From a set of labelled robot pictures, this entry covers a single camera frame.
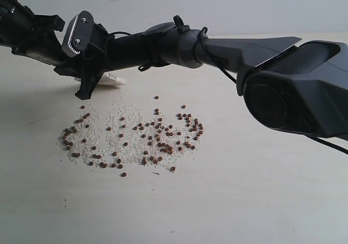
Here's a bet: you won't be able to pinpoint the white wooden paint brush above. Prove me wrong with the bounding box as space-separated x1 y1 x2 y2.
87 72 127 87

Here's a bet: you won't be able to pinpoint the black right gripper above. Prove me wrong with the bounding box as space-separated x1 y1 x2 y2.
54 23 108 100

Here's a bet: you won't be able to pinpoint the grains and brown pellets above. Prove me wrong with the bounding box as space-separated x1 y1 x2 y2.
58 99 205 177

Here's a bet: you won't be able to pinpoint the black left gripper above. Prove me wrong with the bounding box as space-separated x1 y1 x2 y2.
10 6 67 66

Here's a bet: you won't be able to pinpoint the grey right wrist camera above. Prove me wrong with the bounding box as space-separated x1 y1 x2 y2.
61 10 94 58

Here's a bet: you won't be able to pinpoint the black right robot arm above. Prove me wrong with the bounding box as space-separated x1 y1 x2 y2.
55 16 347 138

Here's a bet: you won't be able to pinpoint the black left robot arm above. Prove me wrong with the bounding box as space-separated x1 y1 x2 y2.
1 0 67 66

